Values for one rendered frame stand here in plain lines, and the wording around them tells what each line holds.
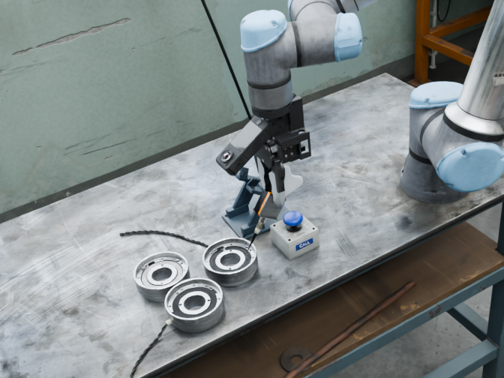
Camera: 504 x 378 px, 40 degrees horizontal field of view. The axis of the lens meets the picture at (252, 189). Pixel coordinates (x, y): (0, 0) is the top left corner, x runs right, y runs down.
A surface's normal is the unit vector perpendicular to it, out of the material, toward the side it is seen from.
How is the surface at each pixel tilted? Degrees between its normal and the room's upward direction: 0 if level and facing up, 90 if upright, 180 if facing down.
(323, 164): 0
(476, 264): 0
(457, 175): 98
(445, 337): 0
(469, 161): 97
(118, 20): 90
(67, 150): 90
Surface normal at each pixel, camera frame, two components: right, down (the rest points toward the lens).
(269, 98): -0.02, 0.58
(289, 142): 0.45, 0.47
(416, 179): -0.76, 0.18
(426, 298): -0.11, -0.81
